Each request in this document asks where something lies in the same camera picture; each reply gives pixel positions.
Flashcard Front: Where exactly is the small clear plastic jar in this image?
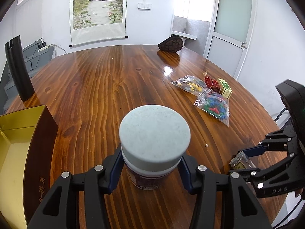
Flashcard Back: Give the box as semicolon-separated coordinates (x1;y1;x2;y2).
229;151;256;170

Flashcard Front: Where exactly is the bright window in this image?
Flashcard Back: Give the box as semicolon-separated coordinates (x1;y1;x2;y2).
176;0;189;17

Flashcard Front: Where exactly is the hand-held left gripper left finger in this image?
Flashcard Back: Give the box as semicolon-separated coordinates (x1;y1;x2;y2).
27;145;124;229

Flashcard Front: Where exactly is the white frosted glass door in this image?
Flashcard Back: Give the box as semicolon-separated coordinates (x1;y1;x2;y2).
206;0;256;80

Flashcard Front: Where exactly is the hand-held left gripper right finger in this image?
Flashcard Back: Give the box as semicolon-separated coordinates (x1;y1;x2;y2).
177;156;272;229

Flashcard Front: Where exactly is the gold tin container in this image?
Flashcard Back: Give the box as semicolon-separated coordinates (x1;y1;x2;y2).
0;104;59;229

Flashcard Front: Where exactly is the black power cable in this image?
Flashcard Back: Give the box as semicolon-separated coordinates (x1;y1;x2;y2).
25;42;41;72

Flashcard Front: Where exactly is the black chair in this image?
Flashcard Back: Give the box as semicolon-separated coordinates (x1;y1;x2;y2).
274;108;292;129

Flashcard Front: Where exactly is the clear bag of colourful bricks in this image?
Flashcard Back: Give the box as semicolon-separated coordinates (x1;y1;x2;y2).
193;89;230;127

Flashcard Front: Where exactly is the red wrapped candy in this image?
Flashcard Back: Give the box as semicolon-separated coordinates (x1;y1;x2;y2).
203;72;222;93

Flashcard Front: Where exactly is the brown jar with pale lid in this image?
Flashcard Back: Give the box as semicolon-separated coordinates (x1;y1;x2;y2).
119;105;191;190

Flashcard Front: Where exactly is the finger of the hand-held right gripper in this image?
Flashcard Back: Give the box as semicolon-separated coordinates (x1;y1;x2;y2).
241;129;298;158
229;168;261;183

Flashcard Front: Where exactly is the landscape scroll painting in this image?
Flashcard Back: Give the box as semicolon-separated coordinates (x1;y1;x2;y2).
69;0;129;48

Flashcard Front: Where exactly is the white sink counter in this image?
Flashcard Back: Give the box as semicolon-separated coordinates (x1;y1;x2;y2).
172;30;197;40

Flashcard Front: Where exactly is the green yellow box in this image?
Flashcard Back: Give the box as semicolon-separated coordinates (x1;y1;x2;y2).
217;77;233;99

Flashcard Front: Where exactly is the tall black cylinder flask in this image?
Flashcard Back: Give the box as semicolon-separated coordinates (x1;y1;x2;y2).
5;35;35;102

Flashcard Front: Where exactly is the clear bag of yellow bricks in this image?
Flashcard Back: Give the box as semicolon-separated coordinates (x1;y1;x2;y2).
170;75;208;97

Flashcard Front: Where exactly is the brown patterned pouch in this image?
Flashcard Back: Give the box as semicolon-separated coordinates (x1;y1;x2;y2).
158;35;184;52

